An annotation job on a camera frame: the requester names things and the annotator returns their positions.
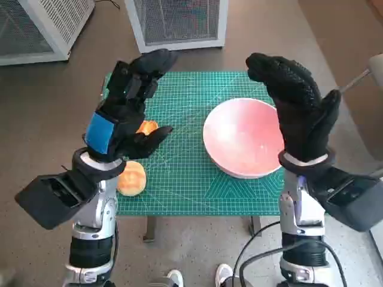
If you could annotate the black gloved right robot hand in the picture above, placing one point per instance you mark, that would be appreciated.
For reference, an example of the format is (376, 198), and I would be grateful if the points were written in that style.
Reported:
(299, 119)

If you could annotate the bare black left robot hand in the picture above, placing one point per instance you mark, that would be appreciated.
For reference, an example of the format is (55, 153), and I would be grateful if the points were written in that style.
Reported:
(119, 125)

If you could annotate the rectangular orange toy bread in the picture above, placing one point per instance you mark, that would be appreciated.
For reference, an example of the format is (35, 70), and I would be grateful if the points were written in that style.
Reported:
(146, 127)

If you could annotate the round toy bread bun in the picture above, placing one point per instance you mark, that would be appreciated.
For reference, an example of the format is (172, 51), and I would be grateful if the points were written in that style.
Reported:
(133, 179)

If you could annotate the pink bowl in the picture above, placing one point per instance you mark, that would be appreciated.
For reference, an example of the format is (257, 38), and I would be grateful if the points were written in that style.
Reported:
(239, 134)

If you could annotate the green cutting mat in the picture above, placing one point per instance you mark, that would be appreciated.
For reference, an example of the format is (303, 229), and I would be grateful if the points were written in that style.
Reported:
(185, 119)

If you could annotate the grey table leg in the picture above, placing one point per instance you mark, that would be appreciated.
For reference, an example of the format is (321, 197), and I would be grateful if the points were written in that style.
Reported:
(150, 228)
(255, 225)

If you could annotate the narrow white mesh cabinet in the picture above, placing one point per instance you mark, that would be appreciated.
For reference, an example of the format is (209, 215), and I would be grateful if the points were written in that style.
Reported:
(179, 21)

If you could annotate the wide white mesh cabinet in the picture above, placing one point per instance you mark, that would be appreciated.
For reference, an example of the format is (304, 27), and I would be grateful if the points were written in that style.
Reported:
(36, 30)

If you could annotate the white foot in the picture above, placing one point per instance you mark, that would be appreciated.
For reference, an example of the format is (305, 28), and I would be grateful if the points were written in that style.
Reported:
(175, 278)
(223, 273)

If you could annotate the grey chair with metal frame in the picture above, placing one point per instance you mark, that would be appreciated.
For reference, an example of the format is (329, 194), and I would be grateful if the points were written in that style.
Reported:
(377, 68)

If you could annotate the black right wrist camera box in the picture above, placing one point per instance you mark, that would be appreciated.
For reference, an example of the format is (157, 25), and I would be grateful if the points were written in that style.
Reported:
(350, 200)

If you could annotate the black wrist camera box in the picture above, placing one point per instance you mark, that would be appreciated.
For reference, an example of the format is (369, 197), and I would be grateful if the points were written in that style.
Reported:
(350, 200)
(48, 203)

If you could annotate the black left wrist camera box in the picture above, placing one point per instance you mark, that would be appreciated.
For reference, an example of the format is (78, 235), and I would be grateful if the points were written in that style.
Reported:
(48, 203)

